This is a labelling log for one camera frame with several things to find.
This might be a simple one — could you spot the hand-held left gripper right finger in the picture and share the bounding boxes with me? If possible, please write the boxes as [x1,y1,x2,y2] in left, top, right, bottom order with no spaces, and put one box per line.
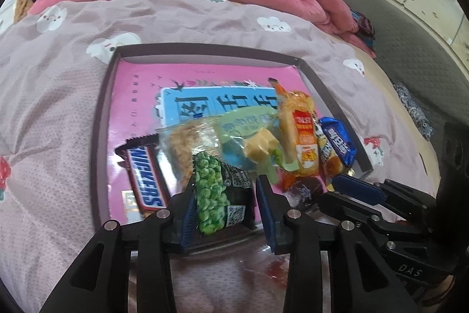
[256,175,422,313]

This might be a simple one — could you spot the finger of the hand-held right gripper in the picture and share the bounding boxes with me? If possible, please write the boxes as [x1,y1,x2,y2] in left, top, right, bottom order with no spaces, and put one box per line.
[317,192,426,245]
[332,173,436,215]

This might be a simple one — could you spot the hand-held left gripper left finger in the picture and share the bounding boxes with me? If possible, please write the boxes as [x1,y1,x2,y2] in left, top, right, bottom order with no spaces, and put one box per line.
[38,181,200,313]

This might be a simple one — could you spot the green pea snack packet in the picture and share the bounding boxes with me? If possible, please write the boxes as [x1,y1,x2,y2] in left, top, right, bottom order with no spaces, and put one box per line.
[192,152,257,236]

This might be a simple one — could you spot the brown candy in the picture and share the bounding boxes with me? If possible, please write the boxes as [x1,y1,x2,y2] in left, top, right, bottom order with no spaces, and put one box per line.
[282,175,325,209]

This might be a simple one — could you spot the blue shiny snack packet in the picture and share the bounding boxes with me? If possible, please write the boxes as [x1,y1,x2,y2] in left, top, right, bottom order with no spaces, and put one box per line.
[319,117,358,167]

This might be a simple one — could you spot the brown chocolate bar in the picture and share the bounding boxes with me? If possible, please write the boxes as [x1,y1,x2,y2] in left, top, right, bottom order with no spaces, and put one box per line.
[115,135,165,213]

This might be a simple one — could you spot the orange yellow snack packet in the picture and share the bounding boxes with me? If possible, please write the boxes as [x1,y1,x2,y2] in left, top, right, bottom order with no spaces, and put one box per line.
[269,77,319,178]

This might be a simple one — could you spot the green milk snack packet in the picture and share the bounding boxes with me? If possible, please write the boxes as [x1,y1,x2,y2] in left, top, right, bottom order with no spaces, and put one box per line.
[216,106,294,185]

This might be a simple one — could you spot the pink shallow cardboard box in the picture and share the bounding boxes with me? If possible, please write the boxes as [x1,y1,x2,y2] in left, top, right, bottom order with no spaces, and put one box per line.
[90,43,374,255]

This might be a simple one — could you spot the person's right hand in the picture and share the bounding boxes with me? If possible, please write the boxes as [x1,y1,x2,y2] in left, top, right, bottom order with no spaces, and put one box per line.
[404,273,469,307]

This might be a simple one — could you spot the yellow cartoon snack packet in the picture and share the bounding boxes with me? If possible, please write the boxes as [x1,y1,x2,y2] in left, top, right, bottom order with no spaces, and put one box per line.
[313,122,343,185]

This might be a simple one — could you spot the clear wrapped red snack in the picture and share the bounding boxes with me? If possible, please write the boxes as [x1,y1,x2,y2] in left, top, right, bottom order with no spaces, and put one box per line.
[253,247,294,288]

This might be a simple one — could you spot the clear meat floss cake packet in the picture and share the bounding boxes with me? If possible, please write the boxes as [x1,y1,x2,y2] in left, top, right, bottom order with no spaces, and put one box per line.
[156,117,222,189]

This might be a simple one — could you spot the dark patterned pillow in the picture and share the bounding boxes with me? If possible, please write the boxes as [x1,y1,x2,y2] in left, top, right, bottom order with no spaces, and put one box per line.
[392,82,435,141]

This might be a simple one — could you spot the grey quilted headboard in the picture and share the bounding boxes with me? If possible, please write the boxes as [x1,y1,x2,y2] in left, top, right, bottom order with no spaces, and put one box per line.
[330,0,469,152]

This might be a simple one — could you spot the dark multicolour cloth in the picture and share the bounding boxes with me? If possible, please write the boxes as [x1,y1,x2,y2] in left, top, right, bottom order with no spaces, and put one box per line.
[348,9,376,50]

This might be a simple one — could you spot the mauve cloud print bedsheet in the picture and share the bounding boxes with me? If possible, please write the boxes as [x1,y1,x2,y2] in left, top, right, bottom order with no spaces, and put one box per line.
[0,0,440,313]

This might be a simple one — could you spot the tan knitted cloth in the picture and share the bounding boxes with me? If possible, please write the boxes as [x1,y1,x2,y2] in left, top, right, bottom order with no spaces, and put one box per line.
[15,0,35,22]

